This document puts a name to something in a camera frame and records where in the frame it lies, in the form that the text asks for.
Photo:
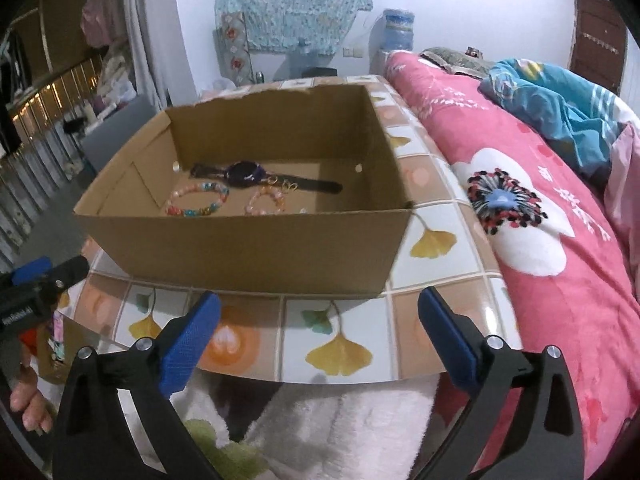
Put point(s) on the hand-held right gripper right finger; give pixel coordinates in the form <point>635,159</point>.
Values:
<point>450,342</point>

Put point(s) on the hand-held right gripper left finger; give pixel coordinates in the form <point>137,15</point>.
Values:
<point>190,345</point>

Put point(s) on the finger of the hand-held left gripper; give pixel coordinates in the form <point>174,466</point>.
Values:
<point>30,270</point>
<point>67,270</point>

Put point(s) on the person's left hand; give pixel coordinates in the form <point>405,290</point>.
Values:
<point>30,400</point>

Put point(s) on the red gift bag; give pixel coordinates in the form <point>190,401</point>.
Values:
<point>29,342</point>

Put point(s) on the small floor cardboard box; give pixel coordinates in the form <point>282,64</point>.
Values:
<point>45,370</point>

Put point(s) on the pink floral bedsheet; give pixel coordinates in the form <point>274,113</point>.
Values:
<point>550,310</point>

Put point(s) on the grey storage box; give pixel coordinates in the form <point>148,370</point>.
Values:
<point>115,135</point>

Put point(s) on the mirrored wardrobe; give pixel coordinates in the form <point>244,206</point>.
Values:
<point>40,110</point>

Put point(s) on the clear plastic bag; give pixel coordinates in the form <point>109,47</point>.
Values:
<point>116,92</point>

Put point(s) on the light pink pillow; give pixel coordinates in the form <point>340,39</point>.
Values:
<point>627,175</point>

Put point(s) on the white curtain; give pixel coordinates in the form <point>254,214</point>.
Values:
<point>150,35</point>

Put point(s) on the pink hanging garment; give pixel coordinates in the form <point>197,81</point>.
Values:
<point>102,20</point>

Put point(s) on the blue floral blanket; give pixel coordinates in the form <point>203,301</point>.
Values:
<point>550,105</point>

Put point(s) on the floral patterned panel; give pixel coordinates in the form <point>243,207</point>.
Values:
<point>235,60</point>

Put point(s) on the grey green patterned pillow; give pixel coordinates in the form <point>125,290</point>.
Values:
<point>450,60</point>

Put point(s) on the blue water jug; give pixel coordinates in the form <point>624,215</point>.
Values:
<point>400,35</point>

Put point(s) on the brown wooden door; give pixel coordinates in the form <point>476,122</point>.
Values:
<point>597,45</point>

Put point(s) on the light blue hanging cloth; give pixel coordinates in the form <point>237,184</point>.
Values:
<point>300,0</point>

